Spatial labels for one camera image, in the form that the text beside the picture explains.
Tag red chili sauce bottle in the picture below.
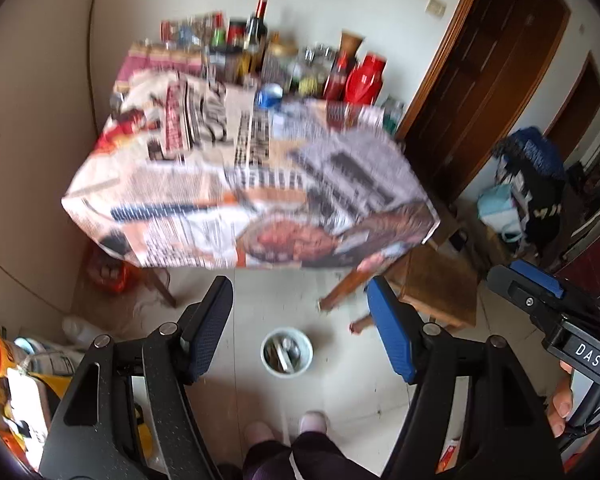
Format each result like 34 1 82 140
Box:
323 50 352 102

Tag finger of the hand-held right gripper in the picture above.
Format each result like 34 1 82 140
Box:
509 259 567 298
486 265 556 318

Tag table with newspaper-print cloth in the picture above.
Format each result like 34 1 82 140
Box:
61 40 441 272

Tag wooden table leg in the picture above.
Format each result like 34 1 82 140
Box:
149 267 178 309
319 259 378 312

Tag person's leg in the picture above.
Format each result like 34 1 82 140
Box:
241 439 295 480
289 431 363 480

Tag maroon cabinet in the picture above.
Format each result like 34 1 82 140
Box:
555 217 600 303

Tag small glass jar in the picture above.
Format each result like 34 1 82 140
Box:
381 97 406 133

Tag wooden stool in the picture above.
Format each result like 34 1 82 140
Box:
350 246 482 335

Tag clear plastic jar gold lid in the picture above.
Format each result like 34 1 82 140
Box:
261 42 299 88

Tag red and white packet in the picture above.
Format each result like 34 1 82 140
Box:
436 435 465 472

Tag person's right hand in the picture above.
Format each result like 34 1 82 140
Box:
546 359 577 438

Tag person's shoe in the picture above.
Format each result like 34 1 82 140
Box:
244 421 277 445
299 411 328 435

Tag black cloth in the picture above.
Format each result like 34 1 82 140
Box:
521 169 568 258

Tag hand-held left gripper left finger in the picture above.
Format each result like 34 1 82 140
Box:
37 275 234 480

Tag person's left leg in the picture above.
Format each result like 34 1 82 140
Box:
241 439 295 480

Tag shiny metal lidded jars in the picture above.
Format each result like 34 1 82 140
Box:
301 44 339 68

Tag white plastic bucket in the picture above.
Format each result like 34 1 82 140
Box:
260 327 314 377

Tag light blue bag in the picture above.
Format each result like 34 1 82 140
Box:
476 181 525 245

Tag blue paper cup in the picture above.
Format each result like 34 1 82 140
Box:
256 83 285 109

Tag person's right leg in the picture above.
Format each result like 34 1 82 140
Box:
289 431 363 480

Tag dark wine bottle red cap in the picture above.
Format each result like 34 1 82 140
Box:
245 0 269 73

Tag red thermos jug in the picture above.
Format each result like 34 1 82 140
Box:
344 51 387 107

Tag narrow wooden door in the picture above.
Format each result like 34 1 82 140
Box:
544 51 600 163

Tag yellow knitted pouch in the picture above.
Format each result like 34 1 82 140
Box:
298 74 326 96

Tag person's right shoe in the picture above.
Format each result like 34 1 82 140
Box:
299 411 328 435

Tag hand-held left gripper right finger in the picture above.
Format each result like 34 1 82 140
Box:
366 276 566 480

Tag red plastic basket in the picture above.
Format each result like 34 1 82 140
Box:
86 246 132 295

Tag red lid jar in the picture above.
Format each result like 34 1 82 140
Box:
227 20 247 51

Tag person's left shoe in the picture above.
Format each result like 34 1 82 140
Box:
244 421 277 445

